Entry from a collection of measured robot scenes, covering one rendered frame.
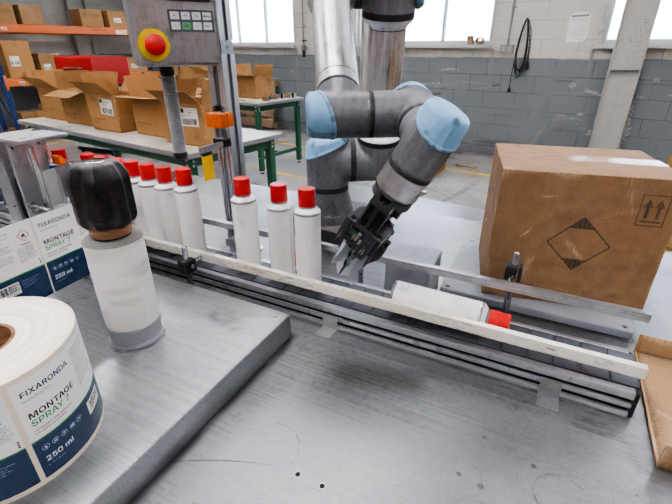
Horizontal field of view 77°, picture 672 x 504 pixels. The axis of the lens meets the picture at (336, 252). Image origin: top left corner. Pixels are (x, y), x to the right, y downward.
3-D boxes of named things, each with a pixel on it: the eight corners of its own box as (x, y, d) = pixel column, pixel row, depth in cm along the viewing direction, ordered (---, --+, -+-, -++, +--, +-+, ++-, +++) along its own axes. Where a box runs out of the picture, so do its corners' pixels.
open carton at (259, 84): (227, 98, 497) (223, 63, 481) (255, 95, 528) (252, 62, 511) (251, 100, 474) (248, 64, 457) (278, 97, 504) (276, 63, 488)
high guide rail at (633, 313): (144, 210, 107) (143, 205, 106) (147, 208, 108) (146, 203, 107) (649, 322, 63) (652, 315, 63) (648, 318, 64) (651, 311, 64)
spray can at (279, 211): (266, 279, 89) (259, 185, 80) (280, 269, 93) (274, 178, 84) (287, 285, 87) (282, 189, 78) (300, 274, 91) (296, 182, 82)
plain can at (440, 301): (389, 287, 76) (510, 319, 67) (399, 275, 80) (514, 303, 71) (388, 312, 78) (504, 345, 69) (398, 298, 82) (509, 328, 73)
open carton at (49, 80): (30, 118, 352) (15, 70, 336) (83, 112, 386) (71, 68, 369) (54, 123, 333) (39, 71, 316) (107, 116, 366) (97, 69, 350)
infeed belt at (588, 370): (-1, 221, 129) (-5, 209, 127) (27, 212, 136) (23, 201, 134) (631, 408, 62) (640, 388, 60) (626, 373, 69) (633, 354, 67)
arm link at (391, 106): (369, 78, 71) (377, 104, 63) (434, 77, 72) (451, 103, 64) (366, 122, 77) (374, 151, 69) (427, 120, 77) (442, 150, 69)
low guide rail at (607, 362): (123, 240, 103) (122, 232, 102) (127, 238, 104) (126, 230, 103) (644, 381, 60) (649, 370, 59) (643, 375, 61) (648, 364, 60)
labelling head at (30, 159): (18, 242, 105) (-21, 137, 93) (68, 225, 115) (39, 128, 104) (52, 254, 99) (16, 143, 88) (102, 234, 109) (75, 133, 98)
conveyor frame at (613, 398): (-5, 225, 129) (-10, 211, 126) (32, 214, 137) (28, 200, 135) (631, 420, 62) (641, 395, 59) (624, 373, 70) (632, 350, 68)
